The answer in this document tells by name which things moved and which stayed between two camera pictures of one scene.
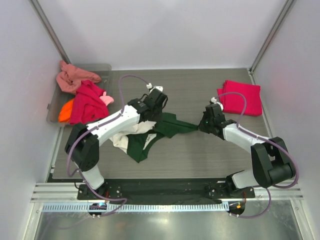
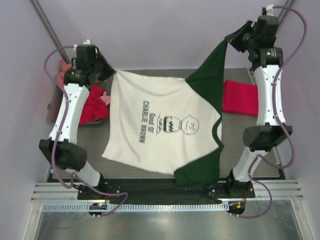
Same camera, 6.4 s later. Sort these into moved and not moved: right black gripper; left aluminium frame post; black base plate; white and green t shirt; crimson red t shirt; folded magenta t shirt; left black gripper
Moved: left black gripper; right black gripper; white and green t shirt
Not moved: black base plate; crimson red t shirt; folded magenta t shirt; left aluminium frame post
